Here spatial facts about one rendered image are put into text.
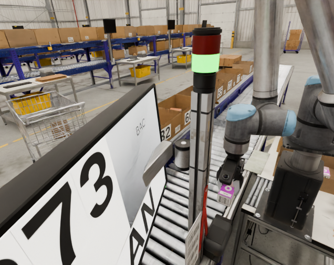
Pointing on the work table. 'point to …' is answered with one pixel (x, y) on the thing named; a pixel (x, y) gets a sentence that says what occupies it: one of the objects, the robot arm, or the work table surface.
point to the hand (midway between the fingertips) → (227, 192)
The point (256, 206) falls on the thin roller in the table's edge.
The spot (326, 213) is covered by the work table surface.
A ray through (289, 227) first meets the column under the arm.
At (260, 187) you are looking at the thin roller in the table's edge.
